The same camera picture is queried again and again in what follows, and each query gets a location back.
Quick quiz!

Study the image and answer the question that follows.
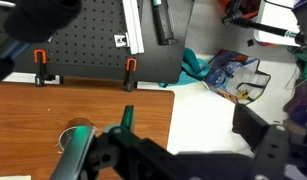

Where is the aluminium extrusion rail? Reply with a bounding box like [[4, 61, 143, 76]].
[[113, 0, 146, 55]]

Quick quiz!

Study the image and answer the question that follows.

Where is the purple bag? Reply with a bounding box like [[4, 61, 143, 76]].
[[282, 78, 307, 128]]

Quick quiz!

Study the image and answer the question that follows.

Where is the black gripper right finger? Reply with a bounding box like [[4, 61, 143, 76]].
[[232, 103, 307, 180]]

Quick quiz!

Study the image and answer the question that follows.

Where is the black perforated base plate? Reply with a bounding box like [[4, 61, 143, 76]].
[[12, 0, 196, 84]]

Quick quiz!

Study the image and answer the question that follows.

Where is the black ribbed bar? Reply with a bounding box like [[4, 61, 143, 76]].
[[151, 0, 179, 46]]

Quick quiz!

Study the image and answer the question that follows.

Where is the cream paper strip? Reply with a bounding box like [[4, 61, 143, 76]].
[[0, 174, 32, 180]]

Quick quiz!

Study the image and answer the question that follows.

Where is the teal fabric strap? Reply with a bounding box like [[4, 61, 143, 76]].
[[158, 47, 211, 88]]

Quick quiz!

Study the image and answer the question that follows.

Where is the blue printed shopping bag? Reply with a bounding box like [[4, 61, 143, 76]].
[[203, 49, 272, 106]]

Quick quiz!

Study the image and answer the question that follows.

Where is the green cable bundle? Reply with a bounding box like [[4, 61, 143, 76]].
[[287, 44, 307, 83]]

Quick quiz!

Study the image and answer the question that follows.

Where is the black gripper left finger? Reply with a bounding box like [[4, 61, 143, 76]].
[[48, 105, 180, 180]]

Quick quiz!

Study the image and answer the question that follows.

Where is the red orange bundle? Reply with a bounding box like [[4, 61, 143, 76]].
[[217, 0, 262, 19]]

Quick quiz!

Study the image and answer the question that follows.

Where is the person in black clothes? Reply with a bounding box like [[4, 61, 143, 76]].
[[0, 0, 83, 87]]

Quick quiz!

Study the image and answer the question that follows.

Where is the orange black bar clamp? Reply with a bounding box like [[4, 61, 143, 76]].
[[122, 57, 139, 93], [33, 49, 65, 88]]

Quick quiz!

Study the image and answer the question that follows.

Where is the black camera tripod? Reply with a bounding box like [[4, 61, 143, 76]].
[[221, 0, 307, 46]]

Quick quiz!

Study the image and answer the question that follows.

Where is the small steel pot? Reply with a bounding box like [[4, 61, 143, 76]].
[[54, 117, 98, 154]]

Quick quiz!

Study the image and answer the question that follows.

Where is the white side table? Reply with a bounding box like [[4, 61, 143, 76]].
[[252, 0, 302, 47]]

